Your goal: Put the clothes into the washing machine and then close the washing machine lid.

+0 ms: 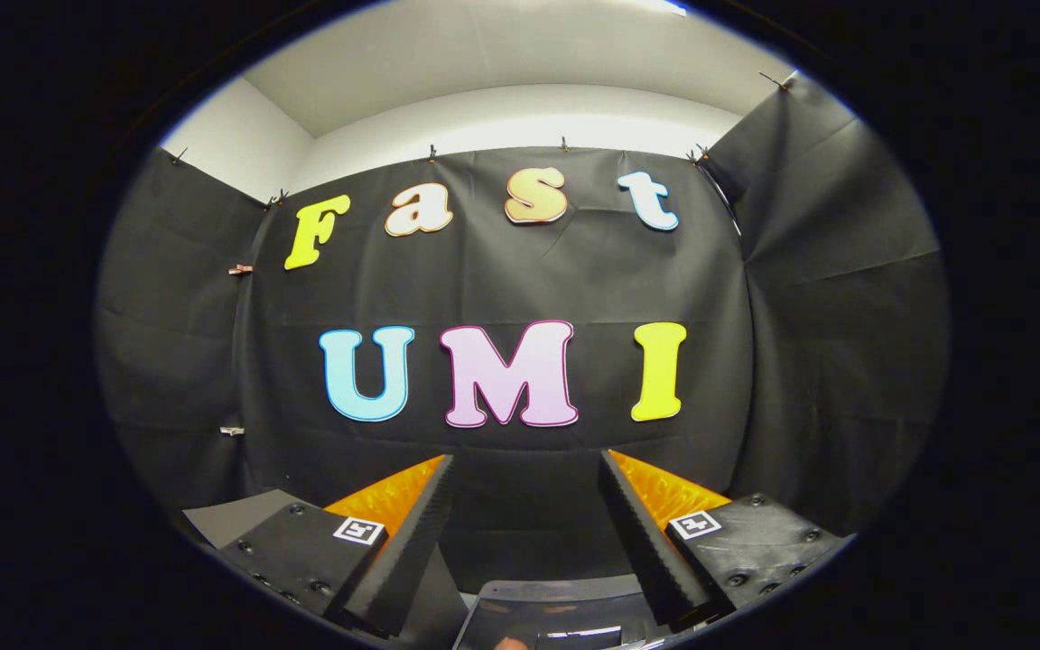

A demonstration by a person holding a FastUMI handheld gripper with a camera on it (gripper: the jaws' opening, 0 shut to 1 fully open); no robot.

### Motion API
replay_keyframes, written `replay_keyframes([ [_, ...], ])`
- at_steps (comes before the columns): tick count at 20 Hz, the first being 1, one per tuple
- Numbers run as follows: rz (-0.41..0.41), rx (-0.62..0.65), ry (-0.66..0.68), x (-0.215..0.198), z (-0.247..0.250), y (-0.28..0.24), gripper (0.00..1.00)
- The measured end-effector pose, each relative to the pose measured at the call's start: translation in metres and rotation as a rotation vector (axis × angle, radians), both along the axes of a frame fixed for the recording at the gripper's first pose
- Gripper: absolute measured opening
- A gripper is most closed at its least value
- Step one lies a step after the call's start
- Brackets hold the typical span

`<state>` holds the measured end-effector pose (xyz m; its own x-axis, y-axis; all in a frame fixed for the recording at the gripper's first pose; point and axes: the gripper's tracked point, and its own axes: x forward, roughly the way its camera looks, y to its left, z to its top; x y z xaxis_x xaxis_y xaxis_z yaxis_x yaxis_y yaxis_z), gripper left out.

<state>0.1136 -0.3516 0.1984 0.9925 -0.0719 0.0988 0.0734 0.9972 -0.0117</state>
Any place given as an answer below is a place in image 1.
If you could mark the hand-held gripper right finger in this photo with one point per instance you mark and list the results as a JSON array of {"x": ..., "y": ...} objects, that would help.
[{"x": 646, "y": 551}]

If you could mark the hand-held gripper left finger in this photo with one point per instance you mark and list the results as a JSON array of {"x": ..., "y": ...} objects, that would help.
[{"x": 412, "y": 560}]

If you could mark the grey washing machine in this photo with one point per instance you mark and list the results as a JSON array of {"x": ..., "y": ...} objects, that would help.
[{"x": 520, "y": 609}]

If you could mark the black backdrop cloth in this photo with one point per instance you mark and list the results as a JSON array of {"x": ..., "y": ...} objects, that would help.
[{"x": 520, "y": 280}]

